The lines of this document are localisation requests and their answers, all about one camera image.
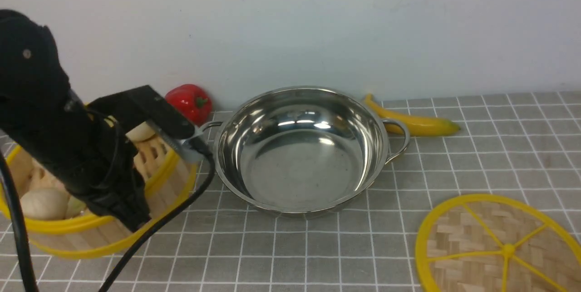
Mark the stainless steel pot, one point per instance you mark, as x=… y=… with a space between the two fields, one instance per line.
x=302 y=152

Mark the yellow banana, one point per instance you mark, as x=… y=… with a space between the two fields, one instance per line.
x=418 y=126

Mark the yellow bamboo steamer basket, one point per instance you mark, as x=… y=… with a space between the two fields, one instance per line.
x=168 y=182

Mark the yellow bamboo steamer lid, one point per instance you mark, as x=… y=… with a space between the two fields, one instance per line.
x=490 y=243

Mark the red bell pepper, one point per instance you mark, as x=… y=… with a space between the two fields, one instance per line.
x=192 y=102

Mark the white steamed bun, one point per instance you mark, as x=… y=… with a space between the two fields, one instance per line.
x=140 y=133
x=44 y=204

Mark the grey checked tablecloth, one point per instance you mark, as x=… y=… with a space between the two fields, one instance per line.
x=524 y=146

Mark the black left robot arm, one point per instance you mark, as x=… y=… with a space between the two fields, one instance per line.
x=77 y=145

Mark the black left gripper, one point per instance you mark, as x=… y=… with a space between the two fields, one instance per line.
x=106 y=179

